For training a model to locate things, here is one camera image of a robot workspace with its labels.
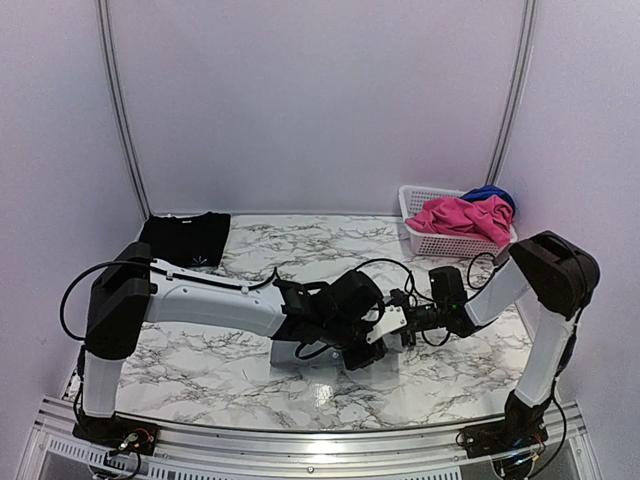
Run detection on grey garment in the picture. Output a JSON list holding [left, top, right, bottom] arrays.
[[270, 340, 343, 369]]

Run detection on black t-shirt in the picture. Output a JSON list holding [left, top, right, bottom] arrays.
[[138, 212, 232, 268]]

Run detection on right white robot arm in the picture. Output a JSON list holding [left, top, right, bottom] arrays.
[[389, 231, 600, 452]]

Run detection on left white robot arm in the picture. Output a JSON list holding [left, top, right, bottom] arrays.
[[73, 242, 387, 445]]

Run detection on white plastic laundry basket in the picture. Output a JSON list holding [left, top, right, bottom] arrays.
[[398, 185, 517, 258]]

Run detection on pink garment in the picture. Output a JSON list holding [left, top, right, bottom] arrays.
[[405, 196, 514, 247]]

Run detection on blue garment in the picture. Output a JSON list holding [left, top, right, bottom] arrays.
[[461, 184, 516, 211]]

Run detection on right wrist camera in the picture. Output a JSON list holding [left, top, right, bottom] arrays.
[[429, 266, 468, 309]]

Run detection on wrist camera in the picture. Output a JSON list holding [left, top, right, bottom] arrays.
[[429, 266, 468, 309], [329, 270, 406, 345]]

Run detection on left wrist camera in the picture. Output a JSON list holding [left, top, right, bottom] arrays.
[[329, 270, 406, 345]]

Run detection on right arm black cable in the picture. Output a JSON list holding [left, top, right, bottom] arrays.
[[419, 249, 501, 349]]

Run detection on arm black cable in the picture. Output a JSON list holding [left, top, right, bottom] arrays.
[[419, 249, 501, 349], [59, 257, 416, 361]]

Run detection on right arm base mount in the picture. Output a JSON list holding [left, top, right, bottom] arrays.
[[456, 420, 548, 458]]

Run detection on aluminium front rail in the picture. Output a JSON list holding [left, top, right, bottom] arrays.
[[18, 399, 601, 479]]

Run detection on right aluminium frame post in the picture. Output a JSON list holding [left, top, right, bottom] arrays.
[[485, 0, 539, 184]]

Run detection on aluminium frame post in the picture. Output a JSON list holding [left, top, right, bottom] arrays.
[[95, 0, 152, 220], [485, 0, 539, 184]]

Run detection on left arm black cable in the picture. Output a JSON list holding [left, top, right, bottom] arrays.
[[59, 257, 416, 361]]

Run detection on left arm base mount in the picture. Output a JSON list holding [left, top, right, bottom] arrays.
[[72, 415, 160, 455]]

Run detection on left aluminium frame post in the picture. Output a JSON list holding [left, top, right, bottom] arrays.
[[95, 0, 152, 220]]

